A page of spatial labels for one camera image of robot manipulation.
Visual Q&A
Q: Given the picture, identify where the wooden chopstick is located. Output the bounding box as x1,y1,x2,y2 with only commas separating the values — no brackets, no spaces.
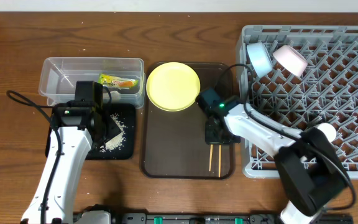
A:
218,145,222,178
208,144,214,172

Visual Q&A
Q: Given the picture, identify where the yellow plate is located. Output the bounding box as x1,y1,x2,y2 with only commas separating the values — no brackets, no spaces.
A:
146,62,201,112

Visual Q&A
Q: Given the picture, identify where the light blue bowl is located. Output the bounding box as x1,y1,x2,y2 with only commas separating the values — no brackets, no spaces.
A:
246,42,273,78

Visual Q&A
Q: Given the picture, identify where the pink bowl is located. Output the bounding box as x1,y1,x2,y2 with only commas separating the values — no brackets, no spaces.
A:
273,45,308,77

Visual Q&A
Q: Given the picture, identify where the white green cup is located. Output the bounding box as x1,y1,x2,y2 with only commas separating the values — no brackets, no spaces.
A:
315,123,337,142

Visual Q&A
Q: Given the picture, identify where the green orange snack wrapper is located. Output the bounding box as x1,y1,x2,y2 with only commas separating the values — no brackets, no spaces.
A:
98,73,139,90

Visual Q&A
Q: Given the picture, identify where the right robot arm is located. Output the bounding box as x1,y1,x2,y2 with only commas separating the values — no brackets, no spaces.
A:
196,88,354,223

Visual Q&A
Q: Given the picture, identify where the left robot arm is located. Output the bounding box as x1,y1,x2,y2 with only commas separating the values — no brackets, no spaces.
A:
21,81,121,223

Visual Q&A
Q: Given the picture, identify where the grey plastic dishwasher rack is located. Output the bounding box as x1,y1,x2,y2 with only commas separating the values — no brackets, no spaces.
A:
236,25,358,180

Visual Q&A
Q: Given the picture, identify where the black tray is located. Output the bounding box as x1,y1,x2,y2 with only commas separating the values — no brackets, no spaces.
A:
47,101,135,162

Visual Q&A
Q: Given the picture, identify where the white rice pile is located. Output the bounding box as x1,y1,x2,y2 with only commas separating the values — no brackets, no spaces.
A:
101,114,127,152

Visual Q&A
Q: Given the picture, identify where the clear plastic bin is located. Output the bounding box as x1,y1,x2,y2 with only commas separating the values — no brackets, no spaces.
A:
39,57,145,109

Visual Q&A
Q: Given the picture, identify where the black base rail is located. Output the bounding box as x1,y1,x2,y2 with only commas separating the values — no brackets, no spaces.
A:
73,203,354,224

